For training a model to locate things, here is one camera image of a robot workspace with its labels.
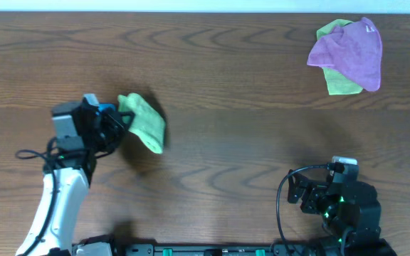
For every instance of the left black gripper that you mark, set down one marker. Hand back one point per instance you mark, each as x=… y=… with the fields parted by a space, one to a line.
x=112 y=123

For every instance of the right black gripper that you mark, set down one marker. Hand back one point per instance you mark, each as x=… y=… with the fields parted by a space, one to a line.
x=315 y=191

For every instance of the light green cloth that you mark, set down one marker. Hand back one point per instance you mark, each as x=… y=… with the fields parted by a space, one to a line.
x=147 y=123

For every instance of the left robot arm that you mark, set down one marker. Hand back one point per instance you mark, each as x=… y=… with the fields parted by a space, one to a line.
x=66 y=182

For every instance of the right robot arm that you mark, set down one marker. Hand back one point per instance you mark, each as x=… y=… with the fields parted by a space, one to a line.
x=349 y=209

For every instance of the folded blue cloth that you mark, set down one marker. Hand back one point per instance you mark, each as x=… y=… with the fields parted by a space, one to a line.
x=106 y=106

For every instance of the purple cloth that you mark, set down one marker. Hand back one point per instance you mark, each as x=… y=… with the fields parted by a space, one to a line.
x=354 y=50

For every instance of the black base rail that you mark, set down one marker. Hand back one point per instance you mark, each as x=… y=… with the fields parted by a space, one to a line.
x=110 y=246

